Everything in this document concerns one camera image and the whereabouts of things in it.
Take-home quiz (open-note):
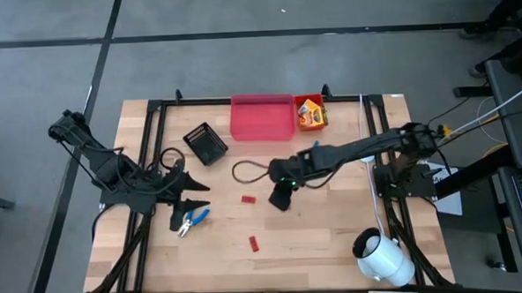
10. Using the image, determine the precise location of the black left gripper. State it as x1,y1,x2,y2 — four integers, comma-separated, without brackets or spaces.
149,157,213,233

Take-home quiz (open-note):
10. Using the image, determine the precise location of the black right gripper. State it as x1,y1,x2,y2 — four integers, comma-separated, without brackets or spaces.
265,148,317,213

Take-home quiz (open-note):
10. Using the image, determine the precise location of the yellow crayon box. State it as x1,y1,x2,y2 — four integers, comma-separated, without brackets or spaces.
297,109,326,131

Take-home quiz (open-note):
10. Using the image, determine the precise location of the small yellow card box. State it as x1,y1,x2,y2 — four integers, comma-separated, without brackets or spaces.
300,98,323,115

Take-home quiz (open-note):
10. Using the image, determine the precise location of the black mesh basket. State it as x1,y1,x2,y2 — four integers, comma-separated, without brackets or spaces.
181,121,230,169

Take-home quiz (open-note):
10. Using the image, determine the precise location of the large pink plastic tray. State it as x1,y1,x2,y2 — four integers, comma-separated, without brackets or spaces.
227,91,298,145

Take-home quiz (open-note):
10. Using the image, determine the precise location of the small red plastic basket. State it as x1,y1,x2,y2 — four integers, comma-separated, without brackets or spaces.
293,93,330,133

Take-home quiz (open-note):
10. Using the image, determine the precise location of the white paper sheet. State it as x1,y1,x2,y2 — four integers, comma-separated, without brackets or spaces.
429,158,465,218

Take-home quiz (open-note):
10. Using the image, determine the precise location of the black caster wheel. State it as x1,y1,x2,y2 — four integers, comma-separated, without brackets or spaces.
488,258,509,274

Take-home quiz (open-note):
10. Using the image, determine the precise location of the dark grey desk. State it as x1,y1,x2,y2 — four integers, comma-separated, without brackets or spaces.
484,57,522,173

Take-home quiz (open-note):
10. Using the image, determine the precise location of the person's leg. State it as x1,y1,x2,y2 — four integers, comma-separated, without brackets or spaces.
457,0,522,41
466,26,522,80

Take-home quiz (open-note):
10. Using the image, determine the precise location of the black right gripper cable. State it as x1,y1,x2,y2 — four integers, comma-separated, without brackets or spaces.
231,156,334,193

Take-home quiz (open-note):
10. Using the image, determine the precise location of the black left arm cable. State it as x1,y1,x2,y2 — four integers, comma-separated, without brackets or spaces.
59,131,189,200

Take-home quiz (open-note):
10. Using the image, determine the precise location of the white lamp cable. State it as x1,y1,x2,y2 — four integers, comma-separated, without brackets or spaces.
358,92,385,237

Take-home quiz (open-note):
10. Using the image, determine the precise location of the thin white cable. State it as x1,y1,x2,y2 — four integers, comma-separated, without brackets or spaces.
474,94,509,147

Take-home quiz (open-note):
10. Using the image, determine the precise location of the thick white cable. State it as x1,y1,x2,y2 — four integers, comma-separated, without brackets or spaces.
421,78,522,162

